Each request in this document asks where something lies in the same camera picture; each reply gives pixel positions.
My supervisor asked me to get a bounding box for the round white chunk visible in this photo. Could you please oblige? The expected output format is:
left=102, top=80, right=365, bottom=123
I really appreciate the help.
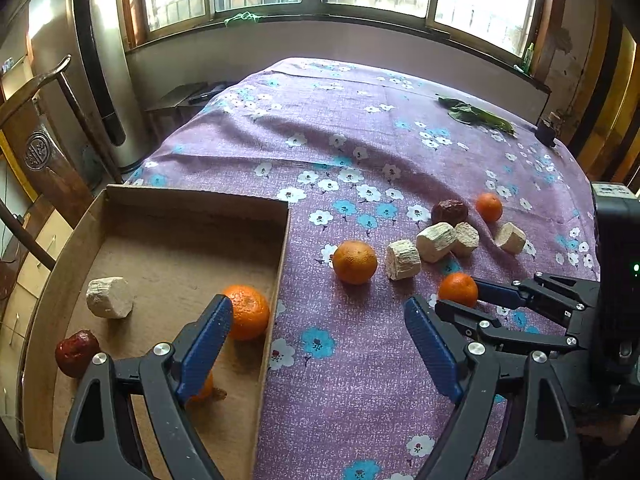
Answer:
left=451, top=222, right=480, bottom=258

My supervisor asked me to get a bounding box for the dark red date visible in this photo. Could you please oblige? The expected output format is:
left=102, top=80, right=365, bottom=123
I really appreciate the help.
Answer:
left=431, top=200, right=469, bottom=226

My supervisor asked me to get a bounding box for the small orange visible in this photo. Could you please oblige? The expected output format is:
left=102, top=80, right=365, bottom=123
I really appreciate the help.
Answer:
left=475, top=193, right=503, bottom=223

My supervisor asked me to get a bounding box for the large white sugarcane chunk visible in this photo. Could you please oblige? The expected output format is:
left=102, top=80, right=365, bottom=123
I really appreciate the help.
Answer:
left=86, top=276, right=134, bottom=320

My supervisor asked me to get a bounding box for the purple floral tablecloth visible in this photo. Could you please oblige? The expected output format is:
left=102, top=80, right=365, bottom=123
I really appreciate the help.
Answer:
left=130, top=58, right=600, bottom=479

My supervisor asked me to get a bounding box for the small black object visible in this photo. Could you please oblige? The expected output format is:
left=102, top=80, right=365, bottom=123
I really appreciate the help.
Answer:
left=535, top=112, right=562, bottom=148

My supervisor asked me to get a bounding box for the cardboard box tray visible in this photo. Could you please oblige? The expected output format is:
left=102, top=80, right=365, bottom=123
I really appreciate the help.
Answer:
left=21, top=185, right=290, bottom=479

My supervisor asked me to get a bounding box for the green leafy vegetable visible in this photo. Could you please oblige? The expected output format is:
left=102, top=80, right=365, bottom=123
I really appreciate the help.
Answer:
left=436, top=94, right=515, bottom=136

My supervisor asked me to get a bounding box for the low wooden cabinet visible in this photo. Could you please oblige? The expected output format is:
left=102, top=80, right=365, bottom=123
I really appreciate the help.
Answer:
left=1, top=197, right=73, bottom=442

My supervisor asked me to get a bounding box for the green bottle on sill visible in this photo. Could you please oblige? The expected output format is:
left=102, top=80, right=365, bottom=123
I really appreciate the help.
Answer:
left=522, top=42, right=535, bottom=74

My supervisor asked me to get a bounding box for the wooden chair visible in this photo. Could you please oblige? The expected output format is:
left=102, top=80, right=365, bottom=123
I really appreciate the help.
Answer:
left=0, top=54, right=124, bottom=273

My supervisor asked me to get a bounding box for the dark wooden stool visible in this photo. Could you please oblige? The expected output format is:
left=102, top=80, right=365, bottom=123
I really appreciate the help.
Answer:
left=178, top=81, right=234, bottom=122
left=145, top=81, right=207, bottom=140

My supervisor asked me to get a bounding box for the black remote on stool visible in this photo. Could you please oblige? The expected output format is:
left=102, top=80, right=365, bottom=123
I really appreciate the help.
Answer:
left=188, top=89, right=216, bottom=105

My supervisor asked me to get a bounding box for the tall silver air conditioner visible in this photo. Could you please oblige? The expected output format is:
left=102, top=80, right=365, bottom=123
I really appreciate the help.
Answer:
left=67, top=0, right=155, bottom=172

